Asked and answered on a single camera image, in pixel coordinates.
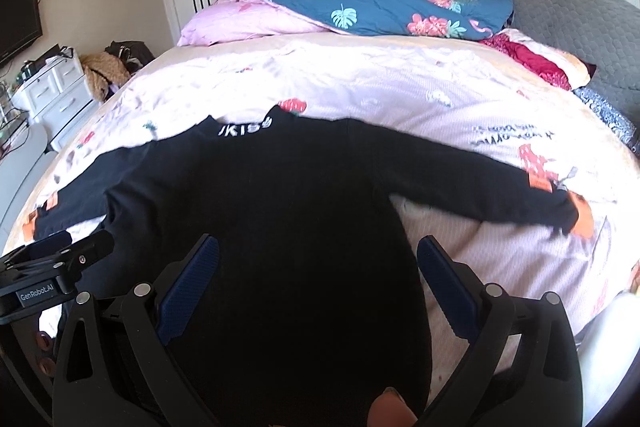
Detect black sweater orange cuffs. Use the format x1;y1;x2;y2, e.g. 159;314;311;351
35;107;594;426

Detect white drawer cabinet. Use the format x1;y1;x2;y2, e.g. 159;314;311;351
12;48;99;153

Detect black bag on floor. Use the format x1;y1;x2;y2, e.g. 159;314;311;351
105;41;155;75

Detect blue patterned pillow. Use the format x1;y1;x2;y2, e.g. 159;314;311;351
573;87;639;157

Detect pink strawberry bed sheet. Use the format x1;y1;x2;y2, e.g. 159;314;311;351
2;32;639;407

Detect red patterned pillow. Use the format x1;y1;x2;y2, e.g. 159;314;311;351
482;28;597;91

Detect grey quilted headboard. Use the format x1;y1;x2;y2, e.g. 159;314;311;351
512;0;640;124

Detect blue floral pink quilt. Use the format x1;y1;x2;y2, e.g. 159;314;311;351
177;0;514;46

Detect black wall television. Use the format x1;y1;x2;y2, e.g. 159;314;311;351
0;0;42;66

